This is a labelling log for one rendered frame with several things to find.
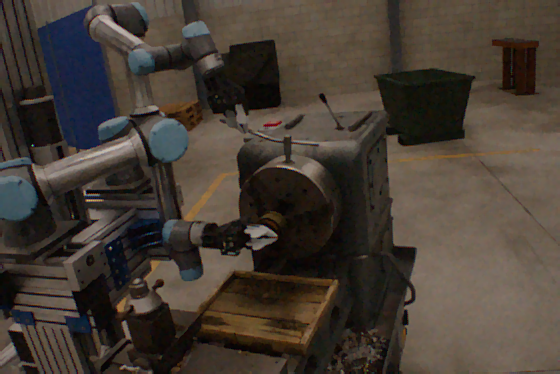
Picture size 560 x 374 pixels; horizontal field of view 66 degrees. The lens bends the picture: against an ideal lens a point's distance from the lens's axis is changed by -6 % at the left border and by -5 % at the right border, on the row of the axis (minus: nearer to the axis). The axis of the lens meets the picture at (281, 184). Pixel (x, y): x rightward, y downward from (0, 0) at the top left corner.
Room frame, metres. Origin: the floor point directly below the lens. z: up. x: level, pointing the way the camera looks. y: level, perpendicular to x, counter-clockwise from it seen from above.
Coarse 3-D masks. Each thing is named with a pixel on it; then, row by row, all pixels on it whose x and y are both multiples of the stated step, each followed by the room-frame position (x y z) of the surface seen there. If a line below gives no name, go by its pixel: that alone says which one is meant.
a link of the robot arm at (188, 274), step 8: (176, 256) 1.24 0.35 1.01; (184, 256) 1.22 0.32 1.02; (192, 256) 1.23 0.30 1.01; (200, 256) 1.26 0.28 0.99; (176, 264) 1.27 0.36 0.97; (184, 264) 1.23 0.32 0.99; (192, 264) 1.23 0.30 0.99; (200, 264) 1.25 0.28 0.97; (184, 272) 1.23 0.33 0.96; (192, 272) 1.23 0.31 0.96; (200, 272) 1.24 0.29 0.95; (184, 280) 1.24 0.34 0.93; (192, 280) 1.23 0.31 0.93
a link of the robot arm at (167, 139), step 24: (168, 120) 1.22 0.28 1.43; (120, 144) 1.18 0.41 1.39; (144, 144) 1.18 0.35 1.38; (168, 144) 1.20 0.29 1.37; (24, 168) 1.08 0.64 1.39; (48, 168) 1.09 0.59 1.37; (72, 168) 1.11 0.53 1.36; (96, 168) 1.13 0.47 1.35; (120, 168) 1.17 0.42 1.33; (0, 192) 1.00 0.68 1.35; (24, 192) 1.02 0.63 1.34; (48, 192) 1.07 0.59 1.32; (0, 216) 1.00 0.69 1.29; (24, 216) 1.02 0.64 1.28
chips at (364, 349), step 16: (352, 336) 1.30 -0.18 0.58; (368, 336) 1.31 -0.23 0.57; (384, 336) 1.30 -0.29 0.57; (336, 352) 1.28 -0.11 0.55; (352, 352) 1.24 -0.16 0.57; (368, 352) 1.19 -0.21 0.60; (384, 352) 1.24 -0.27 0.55; (336, 368) 1.16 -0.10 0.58; (352, 368) 1.14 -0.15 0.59; (368, 368) 1.13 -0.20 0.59
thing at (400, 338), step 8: (376, 256) 1.47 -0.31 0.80; (392, 264) 1.47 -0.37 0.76; (400, 272) 1.47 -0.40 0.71; (408, 280) 1.49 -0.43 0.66; (408, 304) 1.56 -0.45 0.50; (400, 320) 1.62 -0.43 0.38; (408, 320) 1.64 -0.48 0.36; (400, 328) 1.62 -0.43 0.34; (400, 336) 1.61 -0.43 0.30; (400, 344) 1.60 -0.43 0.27; (392, 352) 1.58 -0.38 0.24; (400, 352) 1.59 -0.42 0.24; (392, 360) 1.58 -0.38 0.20; (400, 360) 1.58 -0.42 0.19
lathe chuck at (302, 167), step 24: (264, 168) 1.32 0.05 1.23; (288, 168) 1.29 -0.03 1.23; (312, 168) 1.32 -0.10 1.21; (240, 192) 1.36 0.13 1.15; (288, 192) 1.29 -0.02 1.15; (312, 192) 1.26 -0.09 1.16; (336, 192) 1.31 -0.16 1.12; (240, 216) 1.36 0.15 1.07; (336, 216) 1.28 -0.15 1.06; (288, 240) 1.30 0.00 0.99; (312, 240) 1.27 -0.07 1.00
